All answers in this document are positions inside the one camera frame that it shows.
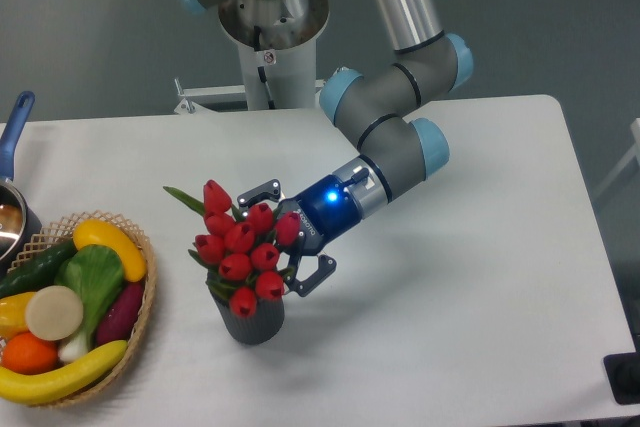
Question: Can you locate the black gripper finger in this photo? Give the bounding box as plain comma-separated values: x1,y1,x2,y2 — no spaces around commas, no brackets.
237,179,283,208
284,254,336,297

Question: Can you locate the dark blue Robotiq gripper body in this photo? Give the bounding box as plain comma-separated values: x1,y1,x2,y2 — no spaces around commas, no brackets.
276,174,362,256

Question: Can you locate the red tulip bouquet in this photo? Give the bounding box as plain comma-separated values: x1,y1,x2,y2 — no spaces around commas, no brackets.
164,180,301,319

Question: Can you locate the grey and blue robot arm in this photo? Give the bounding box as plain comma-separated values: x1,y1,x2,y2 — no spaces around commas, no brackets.
179,0,473,296

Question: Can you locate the dark grey ribbed vase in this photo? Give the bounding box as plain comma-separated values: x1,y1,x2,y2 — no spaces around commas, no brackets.
211,294,285,345

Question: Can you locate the green bok choy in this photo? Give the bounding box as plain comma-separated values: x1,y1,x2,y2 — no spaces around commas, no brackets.
54,245,124,364

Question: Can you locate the purple sweet potato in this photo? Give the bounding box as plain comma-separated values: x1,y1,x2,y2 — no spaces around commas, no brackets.
95,283,144,346

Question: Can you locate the woven wicker basket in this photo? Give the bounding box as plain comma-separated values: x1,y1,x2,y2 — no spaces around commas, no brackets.
1,210,157,407

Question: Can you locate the dark green cucumber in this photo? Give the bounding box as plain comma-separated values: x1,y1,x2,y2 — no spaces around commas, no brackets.
1,239,77,298

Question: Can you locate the beige round slice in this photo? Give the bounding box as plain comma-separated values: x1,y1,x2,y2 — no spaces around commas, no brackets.
25,285,84,341

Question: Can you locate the yellow bell pepper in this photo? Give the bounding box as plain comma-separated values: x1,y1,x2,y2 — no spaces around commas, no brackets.
0,292,35,340

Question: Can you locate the orange fruit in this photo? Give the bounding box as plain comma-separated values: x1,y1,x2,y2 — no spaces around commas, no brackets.
1,332,58,375

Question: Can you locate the black device at edge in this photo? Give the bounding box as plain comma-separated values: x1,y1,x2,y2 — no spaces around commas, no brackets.
603,352,639,405

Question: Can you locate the yellow banana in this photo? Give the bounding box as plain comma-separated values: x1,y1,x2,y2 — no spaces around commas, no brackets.
1,340,128,406

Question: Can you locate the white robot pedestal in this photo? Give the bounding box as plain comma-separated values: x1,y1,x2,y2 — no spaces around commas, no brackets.
172,0,357,116

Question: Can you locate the blue handled saucepan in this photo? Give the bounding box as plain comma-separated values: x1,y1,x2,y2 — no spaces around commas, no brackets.
1,91,41,277

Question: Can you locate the white frame at right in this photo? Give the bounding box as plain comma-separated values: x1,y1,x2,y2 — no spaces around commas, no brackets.
593,118,639,205

